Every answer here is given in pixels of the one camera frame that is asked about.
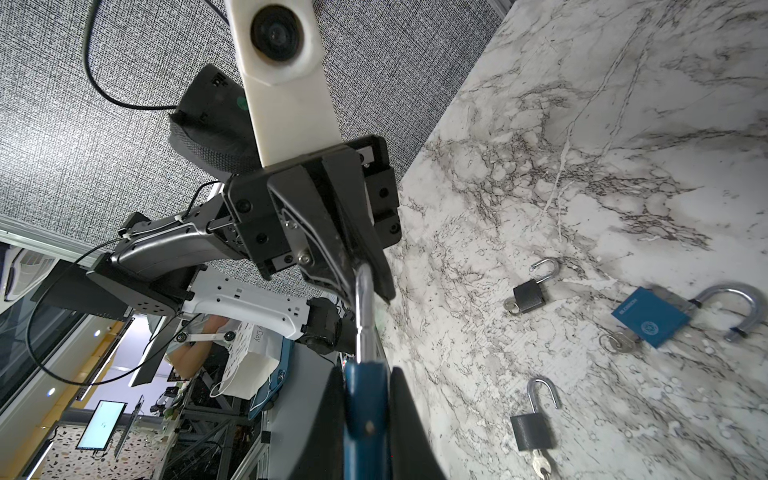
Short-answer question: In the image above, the left small black padlock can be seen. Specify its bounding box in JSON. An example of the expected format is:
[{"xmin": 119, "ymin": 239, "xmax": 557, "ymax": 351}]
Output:
[{"xmin": 503, "ymin": 257, "xmax": 560, "ymax": 316}]

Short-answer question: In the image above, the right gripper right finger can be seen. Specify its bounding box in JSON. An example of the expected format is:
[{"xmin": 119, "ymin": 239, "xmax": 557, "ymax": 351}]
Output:
[{"xmin": 388, "ymin": 367, "xmax": 445, "ymax": 480}]

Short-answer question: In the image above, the blue padlock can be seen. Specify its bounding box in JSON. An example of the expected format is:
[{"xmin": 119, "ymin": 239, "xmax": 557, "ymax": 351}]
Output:
[
  {"xmin": 598, "ymin": 282, "xmax": 767, "ymax": 354},
  {"xmin": 344, "ymin": 264, "xmax": 390, "ymax": 479}
]

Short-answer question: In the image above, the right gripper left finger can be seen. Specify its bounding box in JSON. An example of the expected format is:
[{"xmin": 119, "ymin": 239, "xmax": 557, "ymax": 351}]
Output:
[{"xmin": 289, "ymin": 367, "xmax": 345, "ymax": 480}]

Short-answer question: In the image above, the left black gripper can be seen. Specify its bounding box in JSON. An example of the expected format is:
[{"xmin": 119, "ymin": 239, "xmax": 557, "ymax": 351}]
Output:
[{"xmin": 224, "ymin": 135, "xmax": 402, "ymax": 305}]

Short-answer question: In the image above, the lower small black padlock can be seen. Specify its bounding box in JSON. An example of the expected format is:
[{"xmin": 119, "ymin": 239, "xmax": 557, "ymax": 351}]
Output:
[{"xmin": 510, "ymin": 376, "xmax": 562, "ymax": 479}]

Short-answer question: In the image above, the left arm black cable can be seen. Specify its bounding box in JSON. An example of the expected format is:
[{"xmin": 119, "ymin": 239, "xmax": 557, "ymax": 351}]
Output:
[{"xmin": 23, "ymin": 0, "xmax": 232, "ymax": 388}]

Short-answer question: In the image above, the small black padlock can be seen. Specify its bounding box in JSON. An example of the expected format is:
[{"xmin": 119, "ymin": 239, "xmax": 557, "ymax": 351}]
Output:
[
  {"xmin": 510, "ymin": 376, "xmax": 562, "ymax": 479},
  {"xmin": 503, "ymin": 257, "xmax": 560, "ymax": 316}
]

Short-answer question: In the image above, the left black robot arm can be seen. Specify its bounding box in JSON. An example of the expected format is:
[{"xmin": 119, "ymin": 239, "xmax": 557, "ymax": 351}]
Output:
[{"xmin": 73, "ymin": 64, "xmax": 402, "ymax": 354}]

